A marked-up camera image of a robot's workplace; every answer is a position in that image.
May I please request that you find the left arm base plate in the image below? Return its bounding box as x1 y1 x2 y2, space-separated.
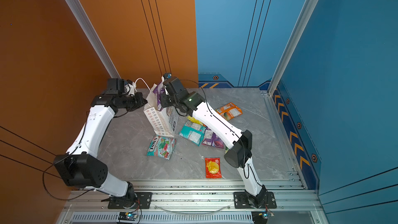
102 192 152 210

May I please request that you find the green red Fox's candy bag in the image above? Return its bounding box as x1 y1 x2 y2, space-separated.
147 135 177 160

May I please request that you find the red yellow snack packet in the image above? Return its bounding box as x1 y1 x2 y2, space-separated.
205 158 222 179

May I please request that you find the right circuit board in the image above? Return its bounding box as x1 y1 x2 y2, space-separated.
251 211 275 224

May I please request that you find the purple Savoria snack bag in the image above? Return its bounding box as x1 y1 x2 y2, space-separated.
202 128 224 148

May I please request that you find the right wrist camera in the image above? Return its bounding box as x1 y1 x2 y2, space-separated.
162 73 172 81

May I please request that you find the teal snack bag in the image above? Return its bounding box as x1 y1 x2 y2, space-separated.
179 120 206 146

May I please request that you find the circuit board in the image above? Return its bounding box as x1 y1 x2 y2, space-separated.
251 211 275 224
117 212 140 224

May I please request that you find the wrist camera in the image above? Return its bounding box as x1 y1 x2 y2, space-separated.
104 78 132 95
162 73 172 81

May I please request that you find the yellow snack bag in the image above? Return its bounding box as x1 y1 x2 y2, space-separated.
187 116 205 126

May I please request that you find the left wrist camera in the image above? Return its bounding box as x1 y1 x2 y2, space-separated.
104 78 132 95

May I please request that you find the left circuit board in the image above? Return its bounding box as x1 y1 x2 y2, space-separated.
117 212 140 224

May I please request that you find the aluminium rail frame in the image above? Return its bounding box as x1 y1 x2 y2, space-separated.
57 174 328 224

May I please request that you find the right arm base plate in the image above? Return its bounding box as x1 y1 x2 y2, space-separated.
233 191 277 209

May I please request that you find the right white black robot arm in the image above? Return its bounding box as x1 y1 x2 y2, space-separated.
161 73 269 208

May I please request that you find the purple snack bag front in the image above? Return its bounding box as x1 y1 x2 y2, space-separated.
152 82 165 111

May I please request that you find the white patterned paper bag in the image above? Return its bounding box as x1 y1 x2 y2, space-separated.
133 78 178 138

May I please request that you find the orange snack bag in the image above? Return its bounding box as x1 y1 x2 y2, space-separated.
216 102 243 121

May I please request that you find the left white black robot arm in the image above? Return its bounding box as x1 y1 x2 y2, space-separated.
53 91 147 208

